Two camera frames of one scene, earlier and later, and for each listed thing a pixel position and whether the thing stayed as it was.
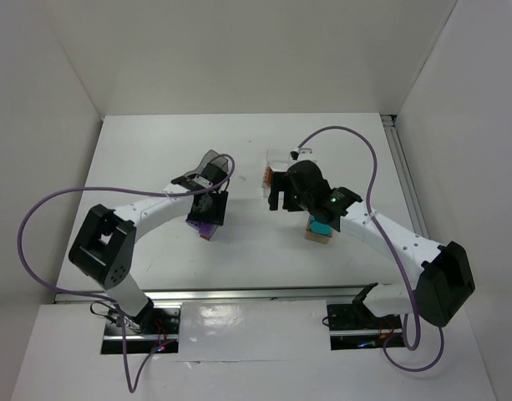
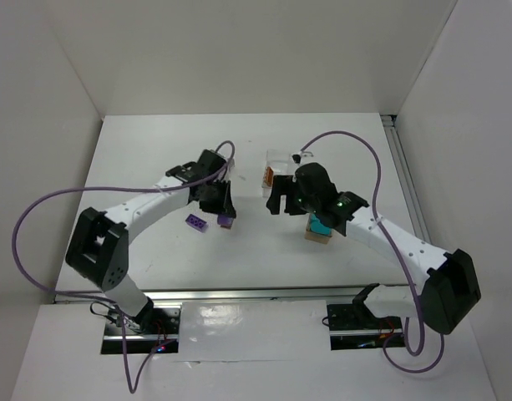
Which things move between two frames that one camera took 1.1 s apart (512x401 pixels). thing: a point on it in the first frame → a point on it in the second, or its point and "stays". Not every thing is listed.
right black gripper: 278,192 stays
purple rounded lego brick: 207,230 → 225,220
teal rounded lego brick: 322,229 stays
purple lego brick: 197,225 stays
